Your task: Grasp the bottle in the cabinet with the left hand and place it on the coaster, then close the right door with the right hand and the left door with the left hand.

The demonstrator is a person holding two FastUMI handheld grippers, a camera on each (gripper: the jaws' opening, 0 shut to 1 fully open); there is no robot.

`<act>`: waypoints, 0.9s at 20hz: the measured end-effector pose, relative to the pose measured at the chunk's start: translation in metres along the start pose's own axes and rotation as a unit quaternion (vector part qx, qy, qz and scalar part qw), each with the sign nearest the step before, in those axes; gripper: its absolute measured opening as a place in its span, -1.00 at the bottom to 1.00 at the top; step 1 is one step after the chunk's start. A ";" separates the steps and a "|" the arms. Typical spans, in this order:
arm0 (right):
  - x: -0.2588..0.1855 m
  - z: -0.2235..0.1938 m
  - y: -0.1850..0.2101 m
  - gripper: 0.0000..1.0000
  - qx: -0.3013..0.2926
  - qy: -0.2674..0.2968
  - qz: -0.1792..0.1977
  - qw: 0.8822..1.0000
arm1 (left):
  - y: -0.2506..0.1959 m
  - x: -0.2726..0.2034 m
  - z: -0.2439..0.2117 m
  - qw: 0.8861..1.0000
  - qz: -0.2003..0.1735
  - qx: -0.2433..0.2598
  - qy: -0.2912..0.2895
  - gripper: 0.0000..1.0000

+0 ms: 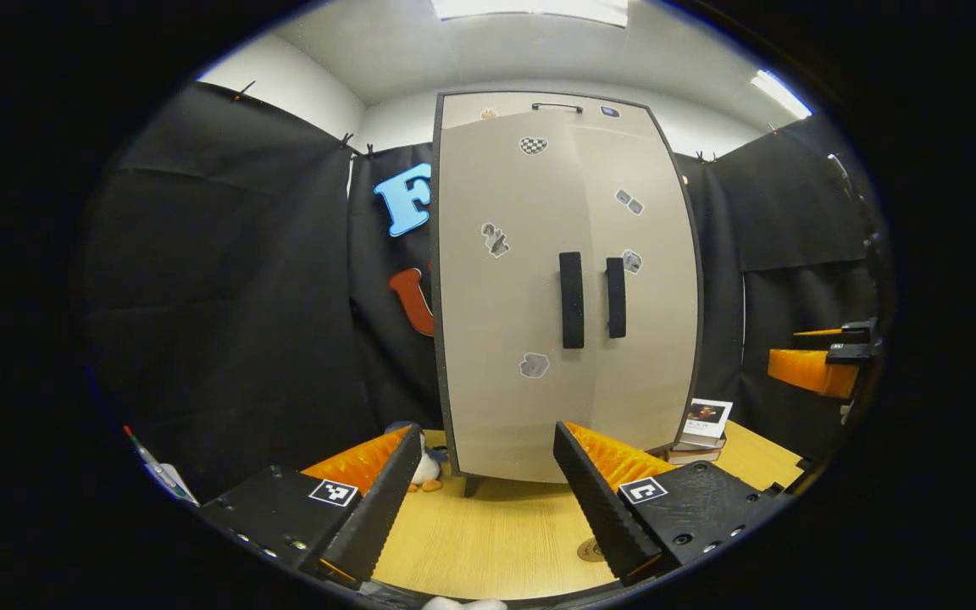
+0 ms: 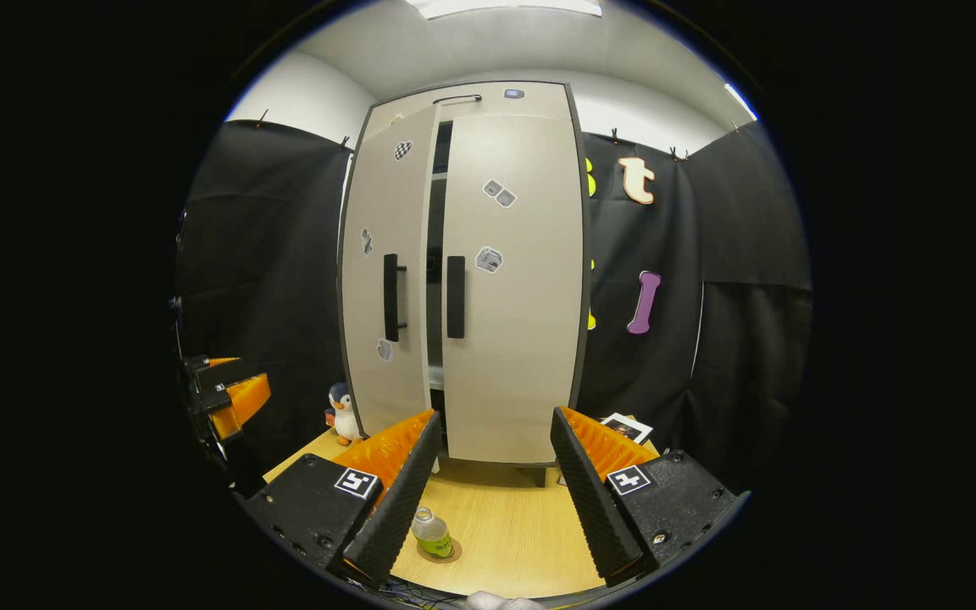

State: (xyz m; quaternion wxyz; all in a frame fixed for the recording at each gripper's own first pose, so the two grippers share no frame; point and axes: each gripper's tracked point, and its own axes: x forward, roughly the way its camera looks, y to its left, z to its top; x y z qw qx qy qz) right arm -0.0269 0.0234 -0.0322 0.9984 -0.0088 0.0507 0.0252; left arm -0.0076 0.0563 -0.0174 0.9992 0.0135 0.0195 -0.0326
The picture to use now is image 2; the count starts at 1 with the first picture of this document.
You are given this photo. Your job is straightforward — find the beige cabinet drawer front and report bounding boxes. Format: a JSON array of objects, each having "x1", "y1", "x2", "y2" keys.
[{"x1": 367, "y1": 82, "x2": 574, "y2": 119}]

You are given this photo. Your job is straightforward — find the black left door handle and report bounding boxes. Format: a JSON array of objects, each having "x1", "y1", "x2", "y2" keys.
[{"x1": 382, "y1": 252, "x2": 408, "y2": 343}]

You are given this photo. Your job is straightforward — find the white picture card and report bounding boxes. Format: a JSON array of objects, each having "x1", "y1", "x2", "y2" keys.
[{"x1": 600, "y1": 413, "x2": 654, "y2": 446}]

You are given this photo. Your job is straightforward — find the round brown coaster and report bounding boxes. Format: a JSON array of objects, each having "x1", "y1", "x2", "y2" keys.
[{"x1": 416, "y1": 538, "x2": 463, "y2": 564}]

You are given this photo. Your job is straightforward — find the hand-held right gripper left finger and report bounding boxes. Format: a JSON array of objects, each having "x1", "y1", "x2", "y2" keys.
[{"x1": 241, "y1": 409, "x2": 443, "y2": 590}]

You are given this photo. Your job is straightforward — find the green label plastic bottle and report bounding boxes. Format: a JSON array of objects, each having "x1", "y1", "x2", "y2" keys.
[{"x1": 411, "y1": 507, "x2": 455, "y2": 558}]

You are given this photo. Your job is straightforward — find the bundle of cables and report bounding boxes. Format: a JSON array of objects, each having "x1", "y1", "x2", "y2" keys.
[{"x1": 382, "y1": 580, "x2": 463, "y2": 609}]

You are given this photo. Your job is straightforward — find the black right door handle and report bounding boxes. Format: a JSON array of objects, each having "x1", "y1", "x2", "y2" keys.
[{"x1": 446, "y1": 255, "x2": 466, "y2": 341}]

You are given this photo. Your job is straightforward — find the white and black cabinet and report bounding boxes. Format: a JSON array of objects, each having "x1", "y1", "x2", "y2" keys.
[{"x1": 335, "y1": 80, "x2": 591, "y2": 488}]

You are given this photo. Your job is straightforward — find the black backdrop cloth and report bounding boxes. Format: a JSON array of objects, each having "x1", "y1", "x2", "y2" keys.
[{"x1": 175, "y1": 119, "x2": 812, "y2": 496}]

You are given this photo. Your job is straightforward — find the penguin plush toy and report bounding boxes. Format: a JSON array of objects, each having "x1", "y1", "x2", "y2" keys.
[{"x1": 324, "y1": 381, "x2": 363, "y2": 447}]

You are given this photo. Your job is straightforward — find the large ceiling light panel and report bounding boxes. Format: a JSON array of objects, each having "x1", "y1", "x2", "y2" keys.
[{"x1": 406, "y1": 0, "x2": 603, "y2": 19}]

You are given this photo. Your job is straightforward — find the white cabinet door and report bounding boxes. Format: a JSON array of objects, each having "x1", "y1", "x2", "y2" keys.
[
  {"x1": 440, "y1": 114, "x2": 586, "y2": 467},
  {"x1": 340, "y1": 103, "x2": 442, "y2": 439}
]

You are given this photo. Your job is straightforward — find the black door handle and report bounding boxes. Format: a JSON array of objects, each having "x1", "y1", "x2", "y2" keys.
[
  {"x1": 446, "y1": 255, "x2": 466, "y2": 341},
  {"x1": 382, "y1": 252, "x2": 408, "y2": 343}
]

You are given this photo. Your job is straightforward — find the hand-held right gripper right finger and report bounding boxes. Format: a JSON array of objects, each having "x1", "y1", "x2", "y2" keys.
[{"x1": 550, "y1": 405, "x2": 751, "y2": 588}]

